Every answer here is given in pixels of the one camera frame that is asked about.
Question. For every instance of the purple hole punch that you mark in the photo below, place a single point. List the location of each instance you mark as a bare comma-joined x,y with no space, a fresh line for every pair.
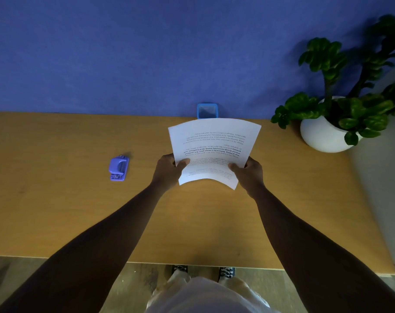
118,166

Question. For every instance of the person's right patterned shoe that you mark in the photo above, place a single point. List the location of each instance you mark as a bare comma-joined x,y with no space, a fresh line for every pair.
226,272

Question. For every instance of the person's patterned shoe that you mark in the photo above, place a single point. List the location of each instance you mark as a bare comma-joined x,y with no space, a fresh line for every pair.
226,272
180,268

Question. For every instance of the white round plant pot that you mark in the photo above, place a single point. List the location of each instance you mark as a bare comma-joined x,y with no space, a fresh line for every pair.
318,138

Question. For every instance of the person's left patterned shoe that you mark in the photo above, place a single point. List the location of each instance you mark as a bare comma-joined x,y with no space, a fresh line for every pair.
180,268

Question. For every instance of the blue and white bin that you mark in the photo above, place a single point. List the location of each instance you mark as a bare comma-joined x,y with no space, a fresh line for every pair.
207,110

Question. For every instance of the cream trousers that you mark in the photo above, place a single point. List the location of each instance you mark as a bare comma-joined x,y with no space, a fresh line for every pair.
240,285

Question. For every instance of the white shirt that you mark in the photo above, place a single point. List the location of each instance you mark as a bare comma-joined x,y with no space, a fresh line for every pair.
204,299

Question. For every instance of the green leafy plant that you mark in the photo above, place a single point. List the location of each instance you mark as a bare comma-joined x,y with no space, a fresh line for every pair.
323,53

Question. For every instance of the white printed paper sheet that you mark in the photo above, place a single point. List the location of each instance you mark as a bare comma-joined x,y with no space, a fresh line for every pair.
213,133

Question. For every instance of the person's right forearm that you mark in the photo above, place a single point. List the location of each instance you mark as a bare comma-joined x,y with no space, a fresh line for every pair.
315,254

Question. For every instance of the person's right hand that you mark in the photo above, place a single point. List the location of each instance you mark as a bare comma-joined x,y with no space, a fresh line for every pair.
253,179

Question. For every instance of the person's left hand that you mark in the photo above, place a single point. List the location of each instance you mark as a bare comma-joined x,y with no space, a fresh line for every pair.
164,174

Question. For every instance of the person's left forearm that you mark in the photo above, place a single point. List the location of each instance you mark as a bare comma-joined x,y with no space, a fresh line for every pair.
96,254

